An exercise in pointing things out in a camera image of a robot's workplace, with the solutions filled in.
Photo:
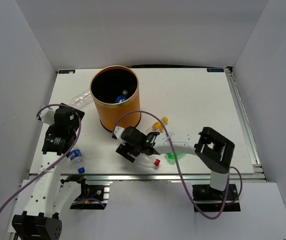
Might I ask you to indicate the orange label yellow cap bottle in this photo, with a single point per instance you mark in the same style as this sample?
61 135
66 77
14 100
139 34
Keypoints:
157 126

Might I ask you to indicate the right aluminium table rail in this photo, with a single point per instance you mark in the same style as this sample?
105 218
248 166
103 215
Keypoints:
258 174

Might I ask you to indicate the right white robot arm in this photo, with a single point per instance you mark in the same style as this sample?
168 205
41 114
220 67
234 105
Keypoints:
214 150

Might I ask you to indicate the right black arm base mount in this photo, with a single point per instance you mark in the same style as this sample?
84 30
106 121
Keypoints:
210 201

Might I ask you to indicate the blue label blue cap bottle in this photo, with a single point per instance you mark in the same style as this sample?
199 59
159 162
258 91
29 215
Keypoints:
76 158

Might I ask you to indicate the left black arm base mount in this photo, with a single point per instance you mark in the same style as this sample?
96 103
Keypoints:
91 196

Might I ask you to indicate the blue bottle inside bin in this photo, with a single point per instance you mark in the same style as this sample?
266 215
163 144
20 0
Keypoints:
122 97

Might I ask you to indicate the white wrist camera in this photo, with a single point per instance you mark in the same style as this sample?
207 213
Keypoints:
117 132
46 116

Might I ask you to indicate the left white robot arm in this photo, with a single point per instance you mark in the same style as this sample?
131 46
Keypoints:
40 218

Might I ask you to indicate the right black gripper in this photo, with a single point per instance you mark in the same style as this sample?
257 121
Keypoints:
123 149

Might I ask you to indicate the clear crushed plastic bottle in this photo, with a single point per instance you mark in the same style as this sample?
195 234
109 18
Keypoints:
81 100

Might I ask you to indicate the front aluminium table rail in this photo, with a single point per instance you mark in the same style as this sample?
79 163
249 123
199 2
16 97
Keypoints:
143 177

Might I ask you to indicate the red label red cap bottle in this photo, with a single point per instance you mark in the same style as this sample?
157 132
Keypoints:
148 161

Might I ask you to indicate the orange cylindrical bin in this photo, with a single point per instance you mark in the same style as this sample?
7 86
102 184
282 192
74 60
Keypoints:
106 86

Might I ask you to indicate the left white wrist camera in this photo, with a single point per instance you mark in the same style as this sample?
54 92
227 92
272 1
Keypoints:
46 116

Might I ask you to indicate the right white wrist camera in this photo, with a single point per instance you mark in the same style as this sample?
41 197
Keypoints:
117 132

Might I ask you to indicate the aluminium table rail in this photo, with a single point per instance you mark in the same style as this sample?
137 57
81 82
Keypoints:
258 174
143 177

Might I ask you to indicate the green plastic bottle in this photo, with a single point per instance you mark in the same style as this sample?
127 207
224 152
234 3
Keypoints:
171 157

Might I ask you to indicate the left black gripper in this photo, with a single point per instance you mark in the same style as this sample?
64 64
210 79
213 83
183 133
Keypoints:
76 121

